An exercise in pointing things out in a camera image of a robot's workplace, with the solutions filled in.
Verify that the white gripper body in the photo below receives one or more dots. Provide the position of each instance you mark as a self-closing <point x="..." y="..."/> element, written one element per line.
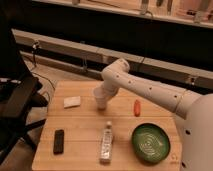
<point x="109" y="89"/>

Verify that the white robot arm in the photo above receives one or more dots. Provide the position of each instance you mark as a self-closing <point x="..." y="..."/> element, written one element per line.
<point x="196" y="109"/>

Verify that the green ceramic bowl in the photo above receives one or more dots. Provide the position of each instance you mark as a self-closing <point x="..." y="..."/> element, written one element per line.
<point x="150" y="143"/>

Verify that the orange carrot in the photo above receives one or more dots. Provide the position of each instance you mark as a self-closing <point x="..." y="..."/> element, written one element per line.
<point x="137" y="108"/>

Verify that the white sponge block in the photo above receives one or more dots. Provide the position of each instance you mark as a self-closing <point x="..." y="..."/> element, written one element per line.
<point x="72" y="101"/>

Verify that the white tube with cap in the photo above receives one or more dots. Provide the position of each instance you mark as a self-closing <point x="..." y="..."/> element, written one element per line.
<point x="106" y="144"/>

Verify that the black remote control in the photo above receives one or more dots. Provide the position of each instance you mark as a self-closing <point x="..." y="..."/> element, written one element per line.
<point x="58" y="147"/>

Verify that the black chair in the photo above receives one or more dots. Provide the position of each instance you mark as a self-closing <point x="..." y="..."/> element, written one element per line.
<point x="18" y="93"/>

